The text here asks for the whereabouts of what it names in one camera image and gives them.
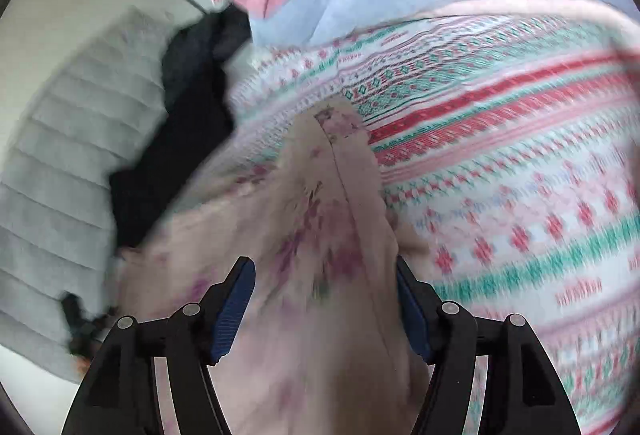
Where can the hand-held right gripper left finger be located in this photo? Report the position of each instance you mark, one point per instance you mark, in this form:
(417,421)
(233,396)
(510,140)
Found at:
(232,315)

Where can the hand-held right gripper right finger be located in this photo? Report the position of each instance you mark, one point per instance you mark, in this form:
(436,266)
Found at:
(412,312)

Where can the pink floral padded jacket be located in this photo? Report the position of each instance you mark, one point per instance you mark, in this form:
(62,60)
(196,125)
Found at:
(325,365)

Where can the grey quilted headboard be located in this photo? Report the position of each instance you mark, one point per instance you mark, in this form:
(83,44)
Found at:
(60,165)

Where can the black knit garment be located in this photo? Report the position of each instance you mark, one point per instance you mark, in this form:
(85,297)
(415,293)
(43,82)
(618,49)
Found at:
(170,165)

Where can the patterned striped blanket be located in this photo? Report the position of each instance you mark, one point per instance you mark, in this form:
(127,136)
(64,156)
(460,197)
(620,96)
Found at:
(500,165)

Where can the black puffy jacket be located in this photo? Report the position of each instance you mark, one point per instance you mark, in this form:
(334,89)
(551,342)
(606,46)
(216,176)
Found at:
(210,40)

